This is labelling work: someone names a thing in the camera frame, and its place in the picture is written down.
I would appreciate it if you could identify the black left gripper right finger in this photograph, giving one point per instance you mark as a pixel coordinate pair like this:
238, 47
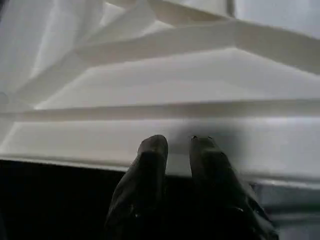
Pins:
220, 195

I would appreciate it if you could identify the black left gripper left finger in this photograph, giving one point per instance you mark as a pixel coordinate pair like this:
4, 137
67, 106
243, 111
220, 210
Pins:
140, 187

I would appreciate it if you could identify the white plastic table top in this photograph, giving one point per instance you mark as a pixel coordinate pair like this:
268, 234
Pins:
150, 87

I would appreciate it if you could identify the black mat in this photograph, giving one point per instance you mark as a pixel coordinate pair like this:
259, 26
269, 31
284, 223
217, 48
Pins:
50, 200

